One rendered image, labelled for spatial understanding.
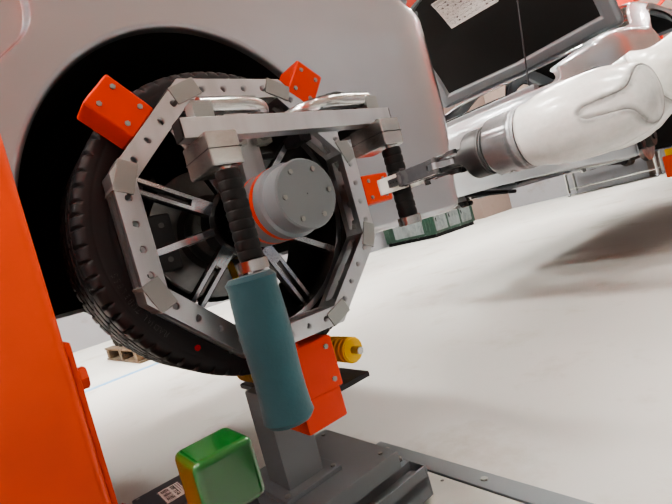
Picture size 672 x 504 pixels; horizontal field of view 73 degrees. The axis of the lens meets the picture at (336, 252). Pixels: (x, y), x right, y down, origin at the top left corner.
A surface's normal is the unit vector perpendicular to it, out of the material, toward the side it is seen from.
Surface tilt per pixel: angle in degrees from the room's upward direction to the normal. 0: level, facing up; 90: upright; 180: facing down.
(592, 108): 90
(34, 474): 90
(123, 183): 90
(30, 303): 90
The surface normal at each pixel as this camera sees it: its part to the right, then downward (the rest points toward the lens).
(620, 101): -0.52, 0.24
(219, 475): 0.60, -0.13
